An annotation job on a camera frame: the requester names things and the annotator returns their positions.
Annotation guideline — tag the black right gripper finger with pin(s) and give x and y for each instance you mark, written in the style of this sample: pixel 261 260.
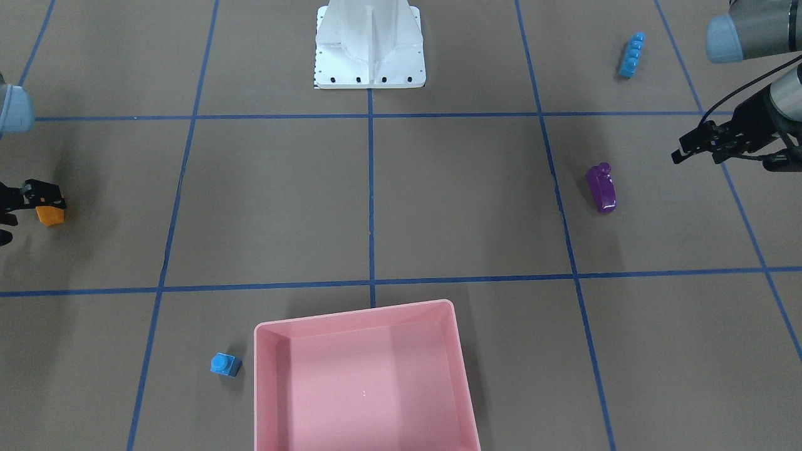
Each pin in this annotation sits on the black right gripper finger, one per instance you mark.
pixel 42 194

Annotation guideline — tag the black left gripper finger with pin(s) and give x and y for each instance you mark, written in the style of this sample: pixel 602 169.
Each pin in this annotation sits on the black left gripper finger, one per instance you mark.
pixel 700 139

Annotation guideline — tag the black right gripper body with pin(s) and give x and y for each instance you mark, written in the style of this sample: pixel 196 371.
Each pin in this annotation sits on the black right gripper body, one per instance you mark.
pixel 30 191

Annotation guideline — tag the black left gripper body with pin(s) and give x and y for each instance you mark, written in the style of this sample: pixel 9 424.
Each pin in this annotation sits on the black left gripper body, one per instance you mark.
pixel 754 117

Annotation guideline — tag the orange block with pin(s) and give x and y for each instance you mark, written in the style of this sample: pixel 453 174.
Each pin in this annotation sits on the orange block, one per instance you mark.
pixel 52 214

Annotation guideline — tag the purple block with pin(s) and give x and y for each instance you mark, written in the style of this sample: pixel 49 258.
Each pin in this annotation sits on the purple block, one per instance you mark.
pixel 601 186

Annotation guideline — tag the small blue block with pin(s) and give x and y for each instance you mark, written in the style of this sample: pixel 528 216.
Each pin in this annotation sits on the small blue block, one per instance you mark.
pixel 225 365

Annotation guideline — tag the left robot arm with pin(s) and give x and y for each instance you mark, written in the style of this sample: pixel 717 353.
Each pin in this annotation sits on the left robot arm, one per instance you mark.
pixel 756 29

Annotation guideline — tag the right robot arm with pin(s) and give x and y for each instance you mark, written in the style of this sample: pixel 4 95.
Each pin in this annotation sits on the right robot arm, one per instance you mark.
pixel 17 111

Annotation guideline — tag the pink plastic box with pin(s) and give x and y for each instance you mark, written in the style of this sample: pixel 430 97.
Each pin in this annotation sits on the pink plastic box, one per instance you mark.
pixel 389 378

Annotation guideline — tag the long blue block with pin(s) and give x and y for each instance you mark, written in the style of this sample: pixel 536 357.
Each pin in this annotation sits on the long blue block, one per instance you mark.
pixel 632 55

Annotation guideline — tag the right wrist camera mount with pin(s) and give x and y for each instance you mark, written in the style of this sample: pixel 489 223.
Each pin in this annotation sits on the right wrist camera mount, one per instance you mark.
pixel 7 220

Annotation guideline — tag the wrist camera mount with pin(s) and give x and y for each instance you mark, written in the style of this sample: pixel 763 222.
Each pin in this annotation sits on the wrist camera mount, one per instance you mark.
pixel 7 220
pixel 787 159

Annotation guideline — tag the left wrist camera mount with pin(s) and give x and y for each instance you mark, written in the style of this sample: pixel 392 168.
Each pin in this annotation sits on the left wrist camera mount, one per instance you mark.
pixel 787 159

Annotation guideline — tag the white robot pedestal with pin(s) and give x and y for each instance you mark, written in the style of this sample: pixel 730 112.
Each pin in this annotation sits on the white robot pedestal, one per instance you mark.
pixel 364 45

